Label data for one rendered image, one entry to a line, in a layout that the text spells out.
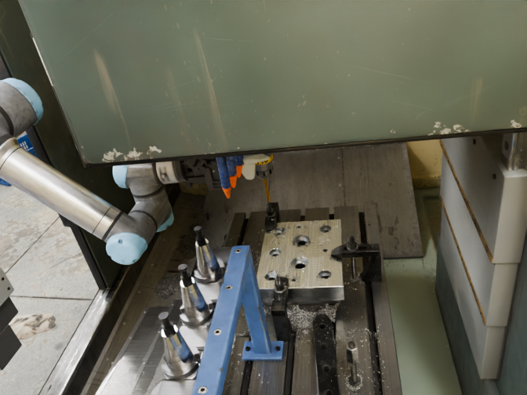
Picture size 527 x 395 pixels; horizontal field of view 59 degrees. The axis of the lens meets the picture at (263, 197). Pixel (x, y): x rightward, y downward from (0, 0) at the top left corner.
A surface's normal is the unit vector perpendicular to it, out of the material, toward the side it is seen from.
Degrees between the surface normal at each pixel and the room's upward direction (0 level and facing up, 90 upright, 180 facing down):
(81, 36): 90
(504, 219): 90
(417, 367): 0
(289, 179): 24
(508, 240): 90
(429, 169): 90
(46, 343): 0
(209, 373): 0
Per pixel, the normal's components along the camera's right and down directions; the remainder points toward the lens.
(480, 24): -0.12, 0.55
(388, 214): -0.18, -0.54
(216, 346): -0.15, -0.83
